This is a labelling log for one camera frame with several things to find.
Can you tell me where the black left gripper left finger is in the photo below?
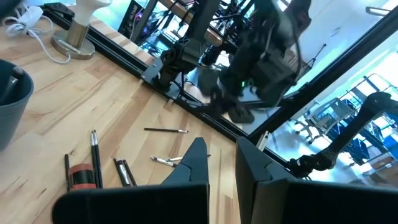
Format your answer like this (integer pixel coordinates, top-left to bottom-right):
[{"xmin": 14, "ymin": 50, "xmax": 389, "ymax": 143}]
[{"xmin": 52, "ymin": 137, "xmax": 210, "ymax": 224}]

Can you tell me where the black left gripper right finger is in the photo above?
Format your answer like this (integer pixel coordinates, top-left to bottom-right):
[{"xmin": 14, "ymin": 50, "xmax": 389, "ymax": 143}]
[{"xmin": 235, "ymin": 136, "xmax": 398, "ymax": 224}]

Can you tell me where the black makeup pencil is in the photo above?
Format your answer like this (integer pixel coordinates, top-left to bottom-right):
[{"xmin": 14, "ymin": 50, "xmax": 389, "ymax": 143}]
[{"xmin": 93, "ymin": 129, "xmax": 103, "ymax": 189}]

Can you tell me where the dark blue cup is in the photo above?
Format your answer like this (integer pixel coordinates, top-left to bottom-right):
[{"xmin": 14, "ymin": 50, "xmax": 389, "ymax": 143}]
[{"xmin": 0, "ymin": 58, "xmax": 34, "ymax": 152}]

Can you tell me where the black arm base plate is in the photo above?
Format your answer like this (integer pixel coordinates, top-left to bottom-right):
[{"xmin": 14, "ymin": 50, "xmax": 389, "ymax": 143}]
[{"xmin": 141, "ymin": 57, "xmax": 184, "ymax": 100}]

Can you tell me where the white lamp cable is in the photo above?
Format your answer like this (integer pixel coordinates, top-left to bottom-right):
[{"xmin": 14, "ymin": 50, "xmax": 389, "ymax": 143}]
[{"xmin": 1, "ymin": 4, "xmax": 72, "ymax": 65}]

